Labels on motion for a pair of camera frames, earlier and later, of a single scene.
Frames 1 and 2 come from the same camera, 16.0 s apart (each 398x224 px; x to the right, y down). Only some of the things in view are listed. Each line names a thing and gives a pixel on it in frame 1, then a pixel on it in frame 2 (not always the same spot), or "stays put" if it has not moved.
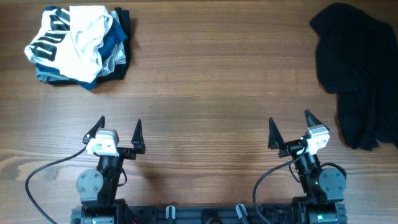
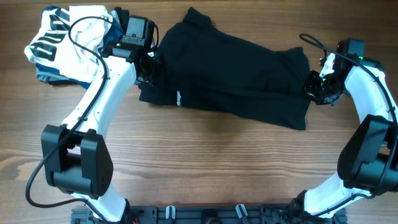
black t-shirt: [357, 54] to [212, 66]
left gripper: [138, 142] to [162, 70]
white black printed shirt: [71, 40] stays put
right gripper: [291, 147] to [319, 88]
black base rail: [202, 214] stays put
